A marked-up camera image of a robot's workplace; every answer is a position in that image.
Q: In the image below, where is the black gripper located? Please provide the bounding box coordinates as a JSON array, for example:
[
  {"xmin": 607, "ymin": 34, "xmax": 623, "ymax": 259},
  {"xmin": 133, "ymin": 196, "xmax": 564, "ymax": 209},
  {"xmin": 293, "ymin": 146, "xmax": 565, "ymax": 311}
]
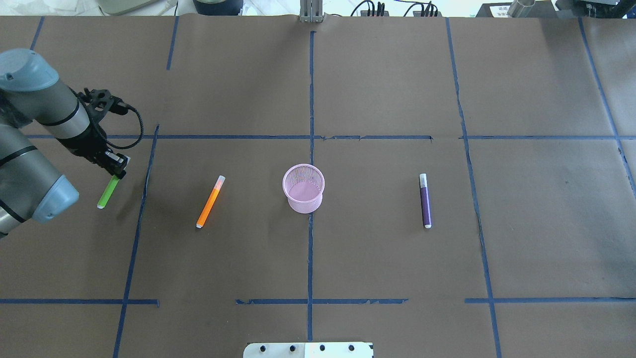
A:
[{"xmin": 70, "ymin": 131, "xmax": 130, "ymax": 179}]

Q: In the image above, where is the steel cup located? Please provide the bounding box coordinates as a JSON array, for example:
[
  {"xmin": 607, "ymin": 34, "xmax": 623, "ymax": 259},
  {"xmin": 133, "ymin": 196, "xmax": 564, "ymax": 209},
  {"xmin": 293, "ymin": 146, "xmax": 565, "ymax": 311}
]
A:
[{"xmin": 507, "ymin": 0, "xmax": 536, "ymax": 18}]

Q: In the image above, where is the green highlighter pen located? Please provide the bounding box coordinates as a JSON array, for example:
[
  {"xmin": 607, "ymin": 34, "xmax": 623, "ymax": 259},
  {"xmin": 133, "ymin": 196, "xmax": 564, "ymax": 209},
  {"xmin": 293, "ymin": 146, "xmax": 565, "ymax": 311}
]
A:
[{"xmin": 97, "ymin": 175, "xmax": 120, "ymax": 209}]

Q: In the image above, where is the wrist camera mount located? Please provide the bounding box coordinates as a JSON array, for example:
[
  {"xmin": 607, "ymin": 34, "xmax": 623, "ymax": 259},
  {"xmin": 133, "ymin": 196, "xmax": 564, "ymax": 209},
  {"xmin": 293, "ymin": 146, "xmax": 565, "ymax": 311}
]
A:
[{"xmin": 77, "ymin": 88, "xmax": 129, "ymax": 123}]

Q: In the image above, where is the black camera cable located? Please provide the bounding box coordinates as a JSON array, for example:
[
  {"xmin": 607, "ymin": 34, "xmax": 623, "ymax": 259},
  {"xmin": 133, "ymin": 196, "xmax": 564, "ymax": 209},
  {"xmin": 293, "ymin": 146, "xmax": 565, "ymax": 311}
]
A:
[{"xmin": 105, "ymin": 103, "xmax": 145, "ymax": 150}]

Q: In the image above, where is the purple highlighter pen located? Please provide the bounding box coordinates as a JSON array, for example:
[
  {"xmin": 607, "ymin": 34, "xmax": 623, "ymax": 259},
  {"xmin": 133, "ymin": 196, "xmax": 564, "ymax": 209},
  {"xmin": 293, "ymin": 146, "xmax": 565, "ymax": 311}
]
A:
[{"xmin": 419, "ymin": 173, "xmax": 432, "ymax": 229}]

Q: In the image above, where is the pink mesh pen holder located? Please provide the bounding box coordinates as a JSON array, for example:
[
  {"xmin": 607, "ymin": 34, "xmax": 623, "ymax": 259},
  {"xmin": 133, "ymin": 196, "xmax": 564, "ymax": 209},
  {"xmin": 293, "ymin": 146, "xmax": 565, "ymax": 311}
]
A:
[{"xmin": 282, "ymin": 164, "xmax": 325, "ymax": 214}]

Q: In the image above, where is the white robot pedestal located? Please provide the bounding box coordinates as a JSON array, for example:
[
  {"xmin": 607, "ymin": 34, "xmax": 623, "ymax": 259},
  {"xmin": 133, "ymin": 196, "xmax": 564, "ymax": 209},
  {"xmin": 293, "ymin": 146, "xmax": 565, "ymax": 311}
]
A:
[{"xmin": 243, "ymin": 342, "xmax": 375, "ymax": 358}]

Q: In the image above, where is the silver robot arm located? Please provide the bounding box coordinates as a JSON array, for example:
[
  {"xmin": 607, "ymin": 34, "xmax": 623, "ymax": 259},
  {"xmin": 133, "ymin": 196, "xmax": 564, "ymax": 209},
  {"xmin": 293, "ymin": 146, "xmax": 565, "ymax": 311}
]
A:
[{"xmin": 0, "ymin": 48, "xmax": 136, "ymax": 237}]

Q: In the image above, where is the aluminium frame post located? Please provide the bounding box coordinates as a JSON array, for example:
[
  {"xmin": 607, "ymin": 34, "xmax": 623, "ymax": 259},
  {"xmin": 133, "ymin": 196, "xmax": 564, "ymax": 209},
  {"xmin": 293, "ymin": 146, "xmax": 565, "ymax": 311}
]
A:
[{"xmin": 299, "ymin": 0, "xmax": 324, "ymax": 23}]

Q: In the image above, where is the orange highlighter pen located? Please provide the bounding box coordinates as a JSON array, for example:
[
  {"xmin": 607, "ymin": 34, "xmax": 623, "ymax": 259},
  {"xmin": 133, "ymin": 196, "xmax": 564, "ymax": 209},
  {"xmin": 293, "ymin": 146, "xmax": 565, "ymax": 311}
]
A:
[{"xmin": 195, "ymin": 175, "xmax": 226, "ymax": 229}]

